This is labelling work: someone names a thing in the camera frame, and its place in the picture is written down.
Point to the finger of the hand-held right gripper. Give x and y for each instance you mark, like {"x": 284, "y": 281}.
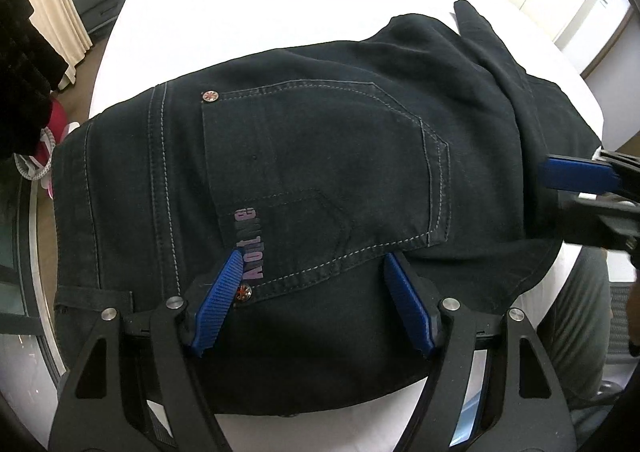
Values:
{"x": 575, "y": 172}
{"x": 600, "y": 224}

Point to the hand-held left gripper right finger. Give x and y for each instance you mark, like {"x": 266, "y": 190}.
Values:
{"x": 409, "y": 307}

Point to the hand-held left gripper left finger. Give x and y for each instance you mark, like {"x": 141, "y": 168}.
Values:
{"x": 216, "y": 299}

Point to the black denim pants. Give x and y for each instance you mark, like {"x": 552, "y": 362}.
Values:
{"x": 325, "y": 156}

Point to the person's grey trouser leg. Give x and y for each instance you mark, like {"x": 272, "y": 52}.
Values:
{"x": 582, "y": 332}

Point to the glass balcony door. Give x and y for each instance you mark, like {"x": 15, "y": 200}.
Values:
{"x": 20, "y": 272}

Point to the pink and white object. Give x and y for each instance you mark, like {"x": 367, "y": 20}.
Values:
{"x": 50, "y": 124}

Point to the black hanging garment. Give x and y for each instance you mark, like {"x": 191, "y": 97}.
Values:
{"x": 22, "y": 71}

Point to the beige curtain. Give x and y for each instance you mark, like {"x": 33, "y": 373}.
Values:
{"x": 50, "y": 16}

